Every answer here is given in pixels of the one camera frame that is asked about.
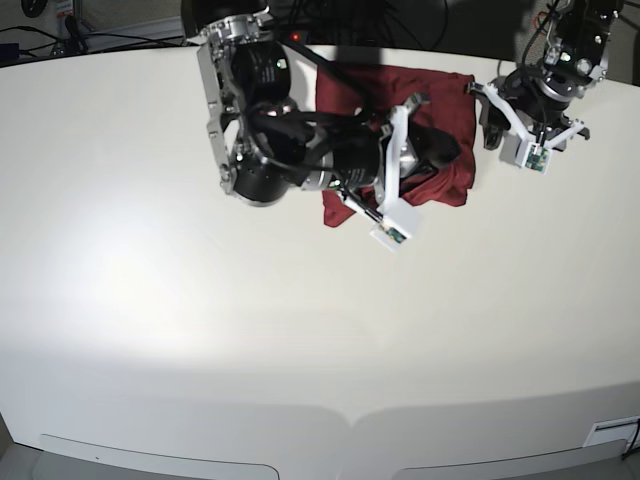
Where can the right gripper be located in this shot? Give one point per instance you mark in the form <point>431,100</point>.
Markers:
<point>365,155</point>

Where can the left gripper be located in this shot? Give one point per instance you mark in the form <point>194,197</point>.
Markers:
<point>541,95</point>

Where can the red long-sleeve T-shirt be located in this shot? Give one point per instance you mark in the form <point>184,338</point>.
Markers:
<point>450,110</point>

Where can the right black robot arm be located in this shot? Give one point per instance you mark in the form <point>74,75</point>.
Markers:
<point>283,117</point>

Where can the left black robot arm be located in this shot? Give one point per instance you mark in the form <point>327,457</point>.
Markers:
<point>565,57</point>

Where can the black power strip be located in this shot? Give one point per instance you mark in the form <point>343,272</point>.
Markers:
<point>300,36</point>

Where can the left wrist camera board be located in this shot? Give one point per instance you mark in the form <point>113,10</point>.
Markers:
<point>525,154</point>

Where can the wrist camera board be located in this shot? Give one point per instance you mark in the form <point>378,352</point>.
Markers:
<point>525,154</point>
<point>400,222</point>

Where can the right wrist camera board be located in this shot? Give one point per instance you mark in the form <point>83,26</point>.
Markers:
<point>400,222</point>

